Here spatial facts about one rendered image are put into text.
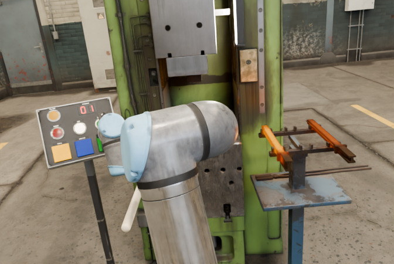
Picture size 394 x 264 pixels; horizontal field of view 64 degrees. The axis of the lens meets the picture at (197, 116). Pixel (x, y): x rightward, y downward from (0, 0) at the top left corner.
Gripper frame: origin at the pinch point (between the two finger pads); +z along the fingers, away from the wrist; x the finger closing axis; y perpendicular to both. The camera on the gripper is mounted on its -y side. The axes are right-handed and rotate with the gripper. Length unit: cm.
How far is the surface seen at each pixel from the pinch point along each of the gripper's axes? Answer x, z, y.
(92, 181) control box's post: -9.7, 32.5, 15.9
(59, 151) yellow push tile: -20.9, 10.2, -0.1
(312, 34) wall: 540, 414, -202
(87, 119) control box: -5.8, 10.9, -12.5
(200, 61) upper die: 50, -11, -24
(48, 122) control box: -23.0, 10.9, -14.5
